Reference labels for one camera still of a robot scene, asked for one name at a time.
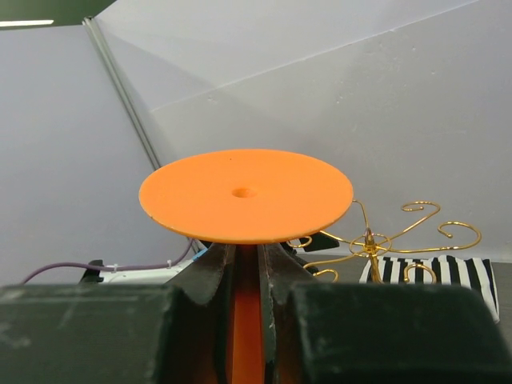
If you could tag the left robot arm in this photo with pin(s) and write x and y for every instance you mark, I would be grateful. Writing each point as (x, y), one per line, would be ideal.
(96, 272)

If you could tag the black white striped cloth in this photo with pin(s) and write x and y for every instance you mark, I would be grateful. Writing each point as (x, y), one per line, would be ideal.
(472, 273)

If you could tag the orange plastic wine glass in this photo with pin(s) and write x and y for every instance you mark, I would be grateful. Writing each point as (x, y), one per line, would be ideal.
(245, 204)

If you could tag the gold wire glass rack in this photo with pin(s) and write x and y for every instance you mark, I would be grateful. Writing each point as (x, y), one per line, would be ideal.
(371, 245)

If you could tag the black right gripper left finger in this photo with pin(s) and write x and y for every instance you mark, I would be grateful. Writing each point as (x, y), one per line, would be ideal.
(120, 332)

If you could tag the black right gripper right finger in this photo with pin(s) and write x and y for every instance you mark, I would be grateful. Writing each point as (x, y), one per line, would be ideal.
(323, 332)

